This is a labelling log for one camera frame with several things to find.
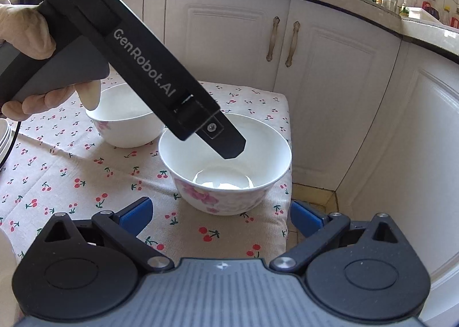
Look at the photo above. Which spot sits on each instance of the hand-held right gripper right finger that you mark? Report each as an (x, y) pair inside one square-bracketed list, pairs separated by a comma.
[(304, 217)]

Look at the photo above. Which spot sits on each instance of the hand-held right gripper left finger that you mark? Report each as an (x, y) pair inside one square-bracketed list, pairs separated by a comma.
[(136, 217)]

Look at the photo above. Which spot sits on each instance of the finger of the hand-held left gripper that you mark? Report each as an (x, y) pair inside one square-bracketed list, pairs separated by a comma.
[(229, 146)]

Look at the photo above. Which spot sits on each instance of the white floral bowl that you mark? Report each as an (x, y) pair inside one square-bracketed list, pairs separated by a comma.
[(122, 115), (222, 155)]

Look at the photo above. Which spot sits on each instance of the white fruit-print plate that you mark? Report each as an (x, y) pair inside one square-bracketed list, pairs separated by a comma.
[(3, 128), (3, 144)]

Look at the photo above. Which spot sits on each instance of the person's left hand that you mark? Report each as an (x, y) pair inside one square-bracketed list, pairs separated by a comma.
[(25, 29)]

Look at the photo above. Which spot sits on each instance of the narrow white cabinet door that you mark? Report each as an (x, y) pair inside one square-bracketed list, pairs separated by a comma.
[(155, 4)]

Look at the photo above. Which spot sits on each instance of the cherry-print beige tablecloth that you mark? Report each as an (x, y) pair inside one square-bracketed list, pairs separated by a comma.
[(71, 176)]

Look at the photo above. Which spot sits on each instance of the white corner cabinet door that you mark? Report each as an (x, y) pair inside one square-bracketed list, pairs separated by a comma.
[(412, 155)]

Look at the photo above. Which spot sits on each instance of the white plastic tray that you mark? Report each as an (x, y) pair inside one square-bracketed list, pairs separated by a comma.
[(417, 13)]

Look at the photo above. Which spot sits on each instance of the small bottle yellow cap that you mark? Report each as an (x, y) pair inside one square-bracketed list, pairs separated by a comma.
[(446, 15)]

